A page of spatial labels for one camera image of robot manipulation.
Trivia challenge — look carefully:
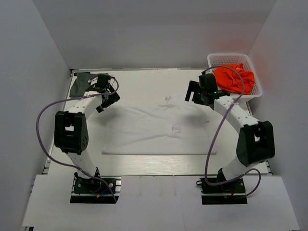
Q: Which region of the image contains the folded dark green t-shirt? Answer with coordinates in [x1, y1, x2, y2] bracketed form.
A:
[69, 72, 94, 98]

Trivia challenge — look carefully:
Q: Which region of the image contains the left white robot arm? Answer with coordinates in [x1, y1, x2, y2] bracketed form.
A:
[54, 74, 120, 192]

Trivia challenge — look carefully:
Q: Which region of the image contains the orange t-shirt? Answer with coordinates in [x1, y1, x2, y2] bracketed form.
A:
[214, 64, 255, 95]

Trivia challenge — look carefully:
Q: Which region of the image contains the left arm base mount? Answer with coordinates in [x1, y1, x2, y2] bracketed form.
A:
[70, 177, 122, 204]

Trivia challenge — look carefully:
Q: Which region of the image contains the white t-shirt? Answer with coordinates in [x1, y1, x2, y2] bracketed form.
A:
[100, 90, 220, 155]

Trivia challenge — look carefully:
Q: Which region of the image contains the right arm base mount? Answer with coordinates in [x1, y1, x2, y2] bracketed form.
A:
[196, 178, 247, 205]

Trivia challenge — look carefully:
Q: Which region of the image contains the white plastic basket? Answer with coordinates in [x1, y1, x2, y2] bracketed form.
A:
[207, 53, 263, 103]

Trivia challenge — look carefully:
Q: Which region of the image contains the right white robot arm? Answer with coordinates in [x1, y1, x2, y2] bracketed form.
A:
[185, 74, 275, 192]

